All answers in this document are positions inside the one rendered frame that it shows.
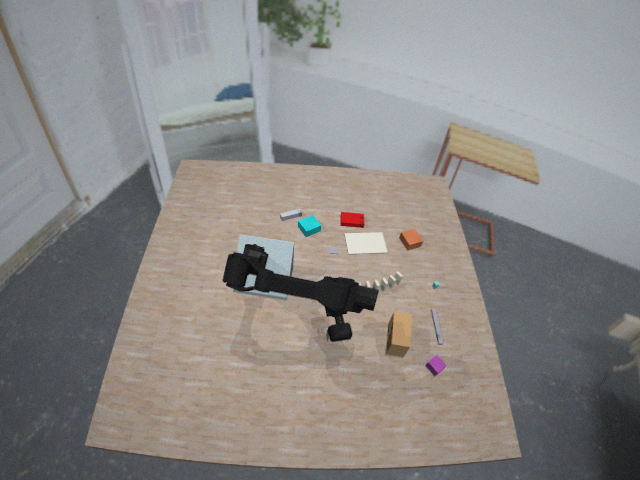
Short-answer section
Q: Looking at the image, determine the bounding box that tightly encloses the red box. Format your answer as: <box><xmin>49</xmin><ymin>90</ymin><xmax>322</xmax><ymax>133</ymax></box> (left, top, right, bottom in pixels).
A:
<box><xmin>341</xmin><ymin>212</ymin><xmax>365</xmax><ymax>228</ymax></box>

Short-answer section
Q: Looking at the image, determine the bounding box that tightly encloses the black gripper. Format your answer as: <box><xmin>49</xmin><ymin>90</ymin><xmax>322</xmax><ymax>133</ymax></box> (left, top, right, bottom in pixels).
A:
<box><xmin>325</xmin><ymin>307</ymin><xmax>352</xmax><ymax>342</ymax></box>

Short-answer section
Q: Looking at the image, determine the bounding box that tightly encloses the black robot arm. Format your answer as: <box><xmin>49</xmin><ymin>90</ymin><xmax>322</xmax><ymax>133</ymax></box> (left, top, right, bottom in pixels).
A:
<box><xmin>222</xmin><ymin>244</ymin><xmax>379</xmax><ymax>314</ymax></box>

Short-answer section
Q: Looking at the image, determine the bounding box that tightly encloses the small purple block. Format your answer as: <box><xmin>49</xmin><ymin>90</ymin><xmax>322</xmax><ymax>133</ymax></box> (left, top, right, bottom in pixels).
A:
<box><xmin>426</xmin><ymin>355</ymin><xmax>447</xmax><ymax>376</ymax></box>

